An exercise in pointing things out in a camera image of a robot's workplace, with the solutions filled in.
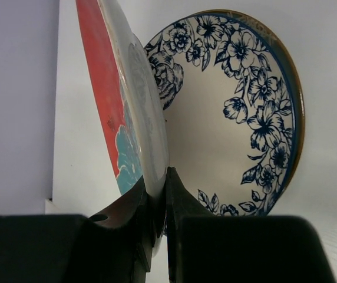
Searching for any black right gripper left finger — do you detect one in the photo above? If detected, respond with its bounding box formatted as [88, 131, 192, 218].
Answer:
[0, 180, 153, 282]

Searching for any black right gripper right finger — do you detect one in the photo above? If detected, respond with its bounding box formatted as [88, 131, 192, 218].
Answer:
[166, 167, 335, 282]

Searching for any red plate blue flower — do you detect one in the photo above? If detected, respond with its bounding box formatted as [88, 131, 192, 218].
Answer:
[76, 1, 169, 253]

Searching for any blue floral white plate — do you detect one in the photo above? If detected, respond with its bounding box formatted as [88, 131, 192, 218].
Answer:
[145, 13, 296, 216]

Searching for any dark reindeer gold-rim plate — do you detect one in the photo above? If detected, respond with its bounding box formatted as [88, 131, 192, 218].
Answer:
[225, 10, 305, 182]

